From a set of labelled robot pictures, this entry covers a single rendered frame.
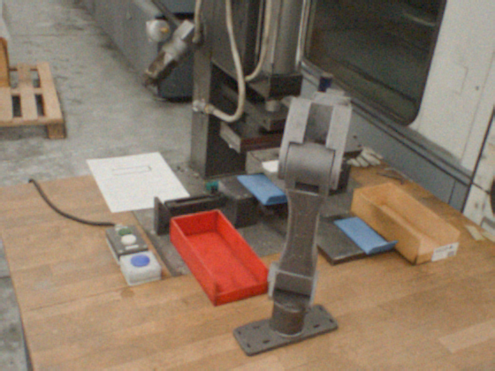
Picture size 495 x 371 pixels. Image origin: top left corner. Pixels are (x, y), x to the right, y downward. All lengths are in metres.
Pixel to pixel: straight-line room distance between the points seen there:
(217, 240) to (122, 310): 0.30
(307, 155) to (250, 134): 0.46
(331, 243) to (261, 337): 0.36
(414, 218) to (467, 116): 0.37
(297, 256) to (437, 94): 0.96
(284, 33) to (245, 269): 0.51
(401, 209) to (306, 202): 0.68
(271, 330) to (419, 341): 0.28
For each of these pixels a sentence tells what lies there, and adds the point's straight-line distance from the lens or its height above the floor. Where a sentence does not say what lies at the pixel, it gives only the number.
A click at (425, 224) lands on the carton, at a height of 0.93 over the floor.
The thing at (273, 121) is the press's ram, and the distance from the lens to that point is 1.28.
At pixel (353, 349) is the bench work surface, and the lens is 1.12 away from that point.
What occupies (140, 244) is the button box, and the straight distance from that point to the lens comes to 1.27.
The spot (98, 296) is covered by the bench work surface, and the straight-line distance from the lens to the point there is 1.19.
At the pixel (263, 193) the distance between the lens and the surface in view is 1.37.
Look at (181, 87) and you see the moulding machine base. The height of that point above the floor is 0.14.
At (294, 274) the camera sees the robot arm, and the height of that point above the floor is 1.05.
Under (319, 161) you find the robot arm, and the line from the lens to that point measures 0.85.
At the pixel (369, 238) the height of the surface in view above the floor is 0.92.
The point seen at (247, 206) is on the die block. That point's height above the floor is 0.96.
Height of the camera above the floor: 1.65
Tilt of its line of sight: 29 degrees down
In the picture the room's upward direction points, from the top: 6 degrees clockwise
